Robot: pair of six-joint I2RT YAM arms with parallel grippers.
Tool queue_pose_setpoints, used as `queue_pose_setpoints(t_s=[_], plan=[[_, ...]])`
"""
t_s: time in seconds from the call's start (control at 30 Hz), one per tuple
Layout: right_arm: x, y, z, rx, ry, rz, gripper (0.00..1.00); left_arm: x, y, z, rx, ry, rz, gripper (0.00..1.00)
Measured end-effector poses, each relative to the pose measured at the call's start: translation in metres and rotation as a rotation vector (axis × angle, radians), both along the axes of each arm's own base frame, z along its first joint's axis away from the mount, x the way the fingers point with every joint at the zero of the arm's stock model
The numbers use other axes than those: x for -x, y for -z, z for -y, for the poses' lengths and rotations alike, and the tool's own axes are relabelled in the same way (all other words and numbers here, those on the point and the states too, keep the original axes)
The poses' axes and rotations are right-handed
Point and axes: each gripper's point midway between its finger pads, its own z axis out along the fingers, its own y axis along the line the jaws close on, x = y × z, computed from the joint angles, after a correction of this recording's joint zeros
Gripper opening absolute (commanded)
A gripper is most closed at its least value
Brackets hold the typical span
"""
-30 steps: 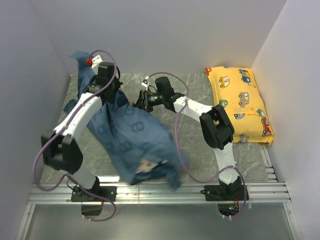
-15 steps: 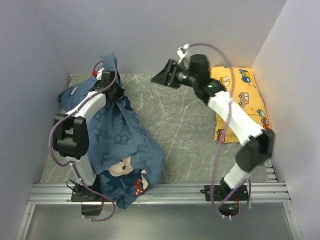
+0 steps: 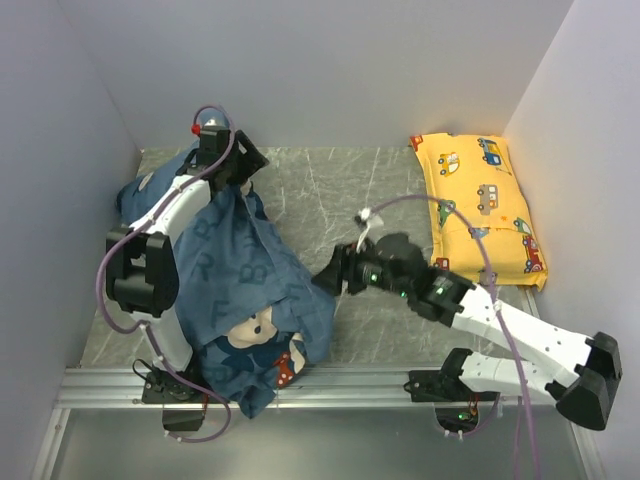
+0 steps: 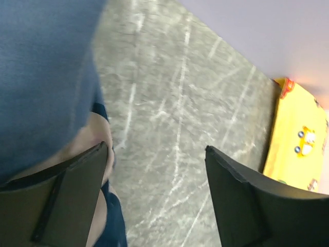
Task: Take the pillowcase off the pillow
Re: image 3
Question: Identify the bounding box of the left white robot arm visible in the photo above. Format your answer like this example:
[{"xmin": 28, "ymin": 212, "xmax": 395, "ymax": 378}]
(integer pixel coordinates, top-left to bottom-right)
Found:
[{"xmin": 104, "ymin": 124, "xmax": 268, "ymax": 404}]

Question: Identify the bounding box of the aluminium mounting rail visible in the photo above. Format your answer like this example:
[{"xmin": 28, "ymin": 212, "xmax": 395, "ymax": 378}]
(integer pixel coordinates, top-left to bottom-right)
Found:
[{"xmin": 54, "ymin": 363, "xmax": 584, "ymax": 412}]

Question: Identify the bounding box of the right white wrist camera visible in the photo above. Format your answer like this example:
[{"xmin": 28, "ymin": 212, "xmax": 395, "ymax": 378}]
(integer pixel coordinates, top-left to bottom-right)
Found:
[{"xmin": 354, "ymin": 207, "xmax": 384, "ymax": 252}]

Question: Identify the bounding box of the yellow car print pillow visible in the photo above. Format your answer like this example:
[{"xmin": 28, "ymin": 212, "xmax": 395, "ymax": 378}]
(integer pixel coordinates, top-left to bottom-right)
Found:
[{"xmin": 409, "ymin": 133, "xmax": 548, "ymax": 289}]

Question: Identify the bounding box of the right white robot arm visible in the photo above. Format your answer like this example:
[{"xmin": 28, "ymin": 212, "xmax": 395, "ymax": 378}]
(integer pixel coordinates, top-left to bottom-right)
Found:
[{"xmin": 313, "ymin": 233, "xmax": 622, "ymax": 431}]

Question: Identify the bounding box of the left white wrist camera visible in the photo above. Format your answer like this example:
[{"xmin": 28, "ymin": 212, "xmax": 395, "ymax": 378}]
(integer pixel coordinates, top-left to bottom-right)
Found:
[{"xmin": 191, "ymin": 118, "xmax": 229, "ymax": 152}]

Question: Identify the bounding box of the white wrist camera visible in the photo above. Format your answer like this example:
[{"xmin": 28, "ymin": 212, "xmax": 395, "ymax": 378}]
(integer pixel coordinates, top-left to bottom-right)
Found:
[
  {"xmin": 191, "ymin": 118, "xmax": 229, "ymax": 152},
  {"xmin": 354, "ymin": 207, "xmax": 384, "ymax": 252}
]

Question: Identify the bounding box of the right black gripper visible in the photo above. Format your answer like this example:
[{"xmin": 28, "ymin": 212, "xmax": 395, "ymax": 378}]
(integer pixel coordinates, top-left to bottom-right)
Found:
[{"xmin": 310, "ymin": 236, "xmax": 412, "ymax": 299}]

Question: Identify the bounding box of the blue cartoon pillowcase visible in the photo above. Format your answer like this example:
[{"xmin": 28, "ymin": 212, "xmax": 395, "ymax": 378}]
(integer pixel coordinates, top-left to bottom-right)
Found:
[{"xmin": 115, "ymin": 144, "xmax": 337, "ymax": 420}]

